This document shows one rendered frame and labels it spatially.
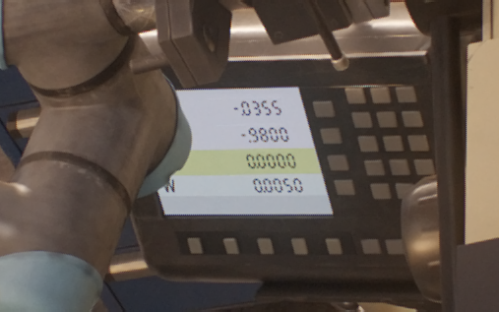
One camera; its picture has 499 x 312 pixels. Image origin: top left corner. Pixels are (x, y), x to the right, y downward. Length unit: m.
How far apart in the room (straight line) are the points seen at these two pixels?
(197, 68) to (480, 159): 0.44
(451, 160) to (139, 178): 0.42
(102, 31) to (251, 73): 0.55
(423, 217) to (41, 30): 0.35
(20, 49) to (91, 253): 0.13
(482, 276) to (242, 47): 1.10
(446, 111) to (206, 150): 0.93
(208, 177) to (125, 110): 0.57
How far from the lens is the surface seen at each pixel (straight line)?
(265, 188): 2.30
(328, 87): 2.22
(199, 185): 2.33
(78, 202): 1.71
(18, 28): 1.71
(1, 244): 1.70
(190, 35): 1.63
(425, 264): 1.45
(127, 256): 3.62
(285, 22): 1.71
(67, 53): 1.72
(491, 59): 1.27
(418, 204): 1.45
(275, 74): 2.23
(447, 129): 1.38
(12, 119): 3.45
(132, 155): 1.75
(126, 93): 1.76
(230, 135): 2.29
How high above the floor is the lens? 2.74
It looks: 42 degrees down
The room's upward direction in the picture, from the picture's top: 30 degrees counter-clockwise
